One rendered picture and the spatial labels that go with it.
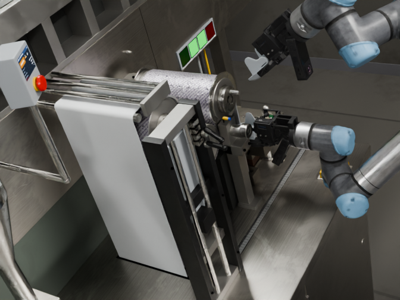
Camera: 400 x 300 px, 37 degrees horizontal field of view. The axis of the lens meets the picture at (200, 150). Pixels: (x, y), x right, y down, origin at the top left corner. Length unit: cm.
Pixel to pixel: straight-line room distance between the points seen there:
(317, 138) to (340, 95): 225
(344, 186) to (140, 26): 77
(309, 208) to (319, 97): 217
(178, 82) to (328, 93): 233
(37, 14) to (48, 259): 65
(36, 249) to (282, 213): 70
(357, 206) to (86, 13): 88
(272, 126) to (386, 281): 125
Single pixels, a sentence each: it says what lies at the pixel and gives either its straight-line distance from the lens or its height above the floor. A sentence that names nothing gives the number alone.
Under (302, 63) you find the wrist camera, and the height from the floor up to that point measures 139.
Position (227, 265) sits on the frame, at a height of 96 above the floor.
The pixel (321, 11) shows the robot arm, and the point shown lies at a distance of 136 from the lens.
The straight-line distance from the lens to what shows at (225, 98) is 163.
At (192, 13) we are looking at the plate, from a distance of 212.
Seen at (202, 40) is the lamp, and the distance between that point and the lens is 216.
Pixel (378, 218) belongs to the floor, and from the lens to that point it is 302.
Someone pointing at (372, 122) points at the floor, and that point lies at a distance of 362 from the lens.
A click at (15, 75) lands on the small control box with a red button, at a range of 111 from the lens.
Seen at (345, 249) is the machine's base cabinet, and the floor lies 64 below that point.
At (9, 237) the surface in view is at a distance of 124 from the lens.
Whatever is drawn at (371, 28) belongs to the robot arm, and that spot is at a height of 149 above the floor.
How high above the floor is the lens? 212
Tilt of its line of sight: 35 degrees down
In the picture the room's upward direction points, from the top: 16 degrees counter-clockwise
